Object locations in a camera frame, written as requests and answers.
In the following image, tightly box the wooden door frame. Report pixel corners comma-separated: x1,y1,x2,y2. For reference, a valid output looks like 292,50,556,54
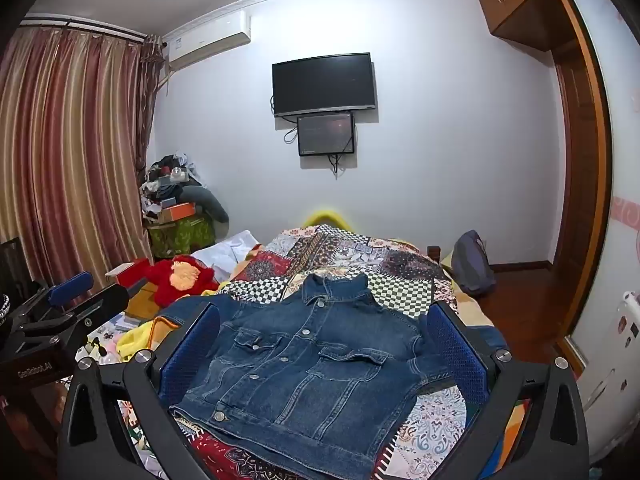
550,0,613,376

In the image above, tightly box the wooden overhead cabinet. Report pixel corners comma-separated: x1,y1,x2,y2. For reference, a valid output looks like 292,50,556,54
477,0,571,52

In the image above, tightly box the dark screen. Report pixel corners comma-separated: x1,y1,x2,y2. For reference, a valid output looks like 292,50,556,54
0,237,25,301

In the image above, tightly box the white shirt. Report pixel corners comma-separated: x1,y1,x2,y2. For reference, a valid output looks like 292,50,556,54
192,230,261,283

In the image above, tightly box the striped red gold curtain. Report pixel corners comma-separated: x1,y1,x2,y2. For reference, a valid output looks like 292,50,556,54
0,25,157,306

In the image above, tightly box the yellow headboard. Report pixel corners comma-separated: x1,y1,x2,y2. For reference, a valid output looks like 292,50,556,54
301,208,353,231

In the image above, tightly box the green patterned cloth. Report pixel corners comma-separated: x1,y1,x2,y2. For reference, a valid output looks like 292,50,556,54
147,215,216,261

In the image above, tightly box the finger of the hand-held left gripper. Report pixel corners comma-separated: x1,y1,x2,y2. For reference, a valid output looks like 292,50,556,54
10,271,95,328
22,284,130,343

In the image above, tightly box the dark curtain rod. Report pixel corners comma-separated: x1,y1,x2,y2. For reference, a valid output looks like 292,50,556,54
17,17,151,42

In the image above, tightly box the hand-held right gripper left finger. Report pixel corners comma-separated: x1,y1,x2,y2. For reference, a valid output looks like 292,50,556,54
56,304,223,480

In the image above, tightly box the pile of clutter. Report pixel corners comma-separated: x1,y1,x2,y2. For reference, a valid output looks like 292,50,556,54
140,152,201,211

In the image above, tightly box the red and white box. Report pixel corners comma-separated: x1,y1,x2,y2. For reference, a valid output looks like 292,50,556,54
105,259,151,287

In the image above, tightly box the white air conditioner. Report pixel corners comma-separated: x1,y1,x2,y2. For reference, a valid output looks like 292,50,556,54
161,10,252,72

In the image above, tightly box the blue denim jacket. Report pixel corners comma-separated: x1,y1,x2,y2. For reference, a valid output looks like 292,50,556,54
159,274,508,480

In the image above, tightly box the grey blue backpack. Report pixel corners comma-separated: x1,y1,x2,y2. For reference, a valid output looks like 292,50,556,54
452,230,497,296

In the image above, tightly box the black wall television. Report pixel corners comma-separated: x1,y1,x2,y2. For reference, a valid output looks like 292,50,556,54
271,52,377,118

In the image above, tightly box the orange box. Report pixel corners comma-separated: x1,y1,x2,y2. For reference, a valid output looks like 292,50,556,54
157,202,196,223

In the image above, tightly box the yellow fleece blanket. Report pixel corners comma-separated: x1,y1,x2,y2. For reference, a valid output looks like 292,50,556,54
116,317,181,362

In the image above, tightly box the white stickered door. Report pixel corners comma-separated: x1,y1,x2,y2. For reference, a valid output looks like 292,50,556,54
565,0,640,466

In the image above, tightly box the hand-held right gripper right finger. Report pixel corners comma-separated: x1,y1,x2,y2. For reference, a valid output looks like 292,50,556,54
427,302,591,480

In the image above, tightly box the patchwork printed blanket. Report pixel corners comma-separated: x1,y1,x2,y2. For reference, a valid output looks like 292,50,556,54
75,224,531,480

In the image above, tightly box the small black wall monitor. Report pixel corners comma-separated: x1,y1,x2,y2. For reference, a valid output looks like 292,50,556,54
297,111,356,157

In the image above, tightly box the red plush toy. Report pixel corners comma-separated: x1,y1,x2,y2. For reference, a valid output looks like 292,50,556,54
145,255,221,308

